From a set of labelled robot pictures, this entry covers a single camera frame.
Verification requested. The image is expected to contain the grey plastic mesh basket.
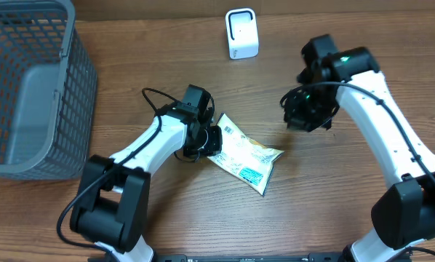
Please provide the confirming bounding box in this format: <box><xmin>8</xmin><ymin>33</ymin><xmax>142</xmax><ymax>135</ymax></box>
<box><xmin>0</xmin><ymin>0</ymin><xmax>97</xmax><ymax>180</ymax></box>

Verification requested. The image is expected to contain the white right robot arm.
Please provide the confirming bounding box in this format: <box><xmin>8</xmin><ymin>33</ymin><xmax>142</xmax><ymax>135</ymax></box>
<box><xmin>280</xmin><ymin>34</ymin><xmax>435</xmax><ymax>261</ymax></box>

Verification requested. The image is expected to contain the white barcode scanner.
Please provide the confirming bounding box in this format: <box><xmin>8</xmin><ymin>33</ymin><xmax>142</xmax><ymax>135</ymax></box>
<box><xmin>225</xmin><ymin>8</ymin><xmax>259</xmax><ymax>60</ymax></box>

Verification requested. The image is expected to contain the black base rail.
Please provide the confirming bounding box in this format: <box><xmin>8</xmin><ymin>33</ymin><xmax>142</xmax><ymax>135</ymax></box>
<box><xmin>152</xmin><ymin>252</ymin><xmax>348</xmax><ymax>262</ymax></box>

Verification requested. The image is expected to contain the colourful wet wipes pack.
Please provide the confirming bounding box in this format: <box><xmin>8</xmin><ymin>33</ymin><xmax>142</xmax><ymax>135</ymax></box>
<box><xmin>208</xmin><ymin>113</ymin><xmax>284</xmax><ymax>197</ymax></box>

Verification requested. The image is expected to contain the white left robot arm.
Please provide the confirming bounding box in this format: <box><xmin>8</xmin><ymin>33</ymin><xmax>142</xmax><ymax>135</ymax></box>
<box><xmin>56</xmin><ymin>84</ymin><xmax>223</xmax><ymax>261</ymax></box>

